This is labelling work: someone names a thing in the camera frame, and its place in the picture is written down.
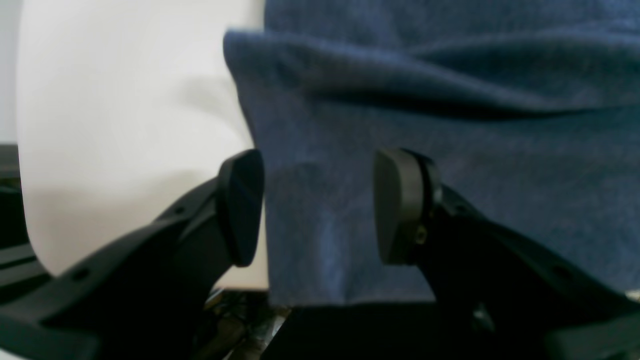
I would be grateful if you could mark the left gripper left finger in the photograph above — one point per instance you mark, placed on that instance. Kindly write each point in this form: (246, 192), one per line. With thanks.
(141, 296)

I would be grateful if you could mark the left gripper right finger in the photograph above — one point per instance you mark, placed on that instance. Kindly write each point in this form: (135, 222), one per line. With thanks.
(500, 294)

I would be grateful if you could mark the dark blue T-shirt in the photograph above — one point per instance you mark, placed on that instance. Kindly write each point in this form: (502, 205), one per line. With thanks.
(529, 108)

